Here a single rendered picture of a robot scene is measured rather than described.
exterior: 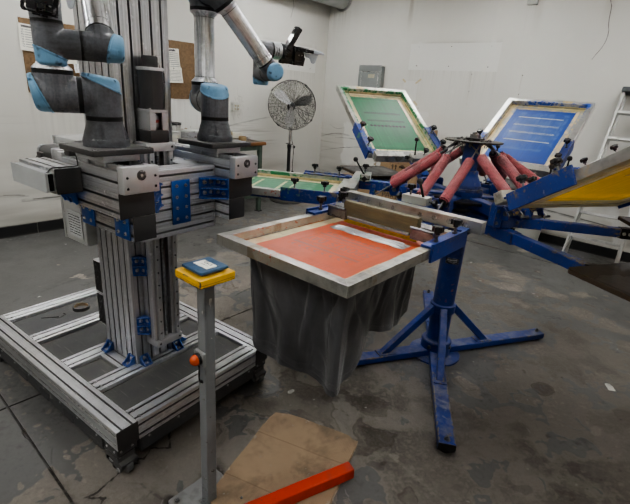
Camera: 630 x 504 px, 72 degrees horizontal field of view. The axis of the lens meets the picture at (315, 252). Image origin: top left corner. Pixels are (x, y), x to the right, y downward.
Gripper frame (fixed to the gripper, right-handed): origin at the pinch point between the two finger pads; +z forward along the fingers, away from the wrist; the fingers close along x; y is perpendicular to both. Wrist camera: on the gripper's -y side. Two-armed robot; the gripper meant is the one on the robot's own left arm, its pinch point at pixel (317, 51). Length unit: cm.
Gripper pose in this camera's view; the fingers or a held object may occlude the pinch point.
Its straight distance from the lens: 236.5
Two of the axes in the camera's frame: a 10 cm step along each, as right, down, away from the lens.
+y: -1.4, 8.8, 4.4
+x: 4.8, 4.5, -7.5
